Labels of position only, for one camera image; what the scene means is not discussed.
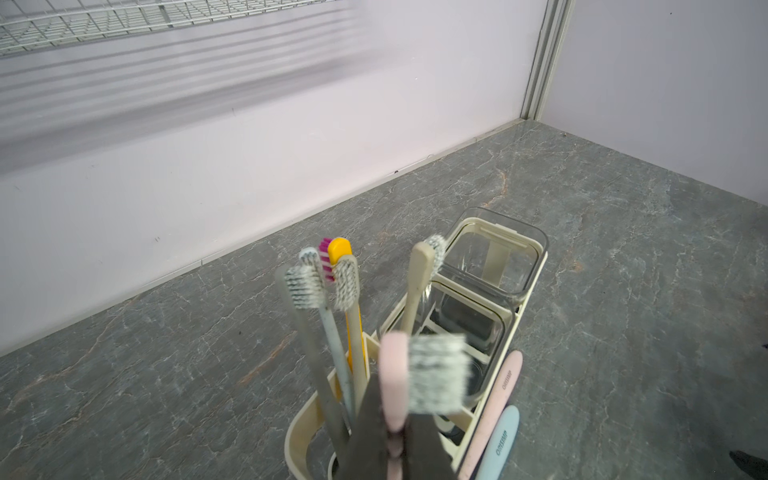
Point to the light blue toothbrush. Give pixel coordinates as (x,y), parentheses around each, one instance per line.
(499,445)

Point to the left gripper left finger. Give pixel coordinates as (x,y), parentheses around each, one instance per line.
(367,453)

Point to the white wire wall basket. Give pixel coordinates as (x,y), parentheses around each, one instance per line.
(33,25)

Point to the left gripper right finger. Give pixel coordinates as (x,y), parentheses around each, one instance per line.
(424,456)

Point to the pink toothbrush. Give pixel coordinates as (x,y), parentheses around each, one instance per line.
(423,375)
(496,402)

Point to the grey-green toothbrush vertical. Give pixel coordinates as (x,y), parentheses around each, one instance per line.
(299,289)

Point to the light blue toothbrush vertical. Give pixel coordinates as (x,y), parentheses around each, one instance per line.
(318,300)

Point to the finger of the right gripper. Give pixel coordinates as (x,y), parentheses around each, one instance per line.
(755,467)

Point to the yellow toothbrush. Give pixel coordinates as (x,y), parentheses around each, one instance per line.
(336,248)

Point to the cream toothbrush holder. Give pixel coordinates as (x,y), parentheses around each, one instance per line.
(491,266)

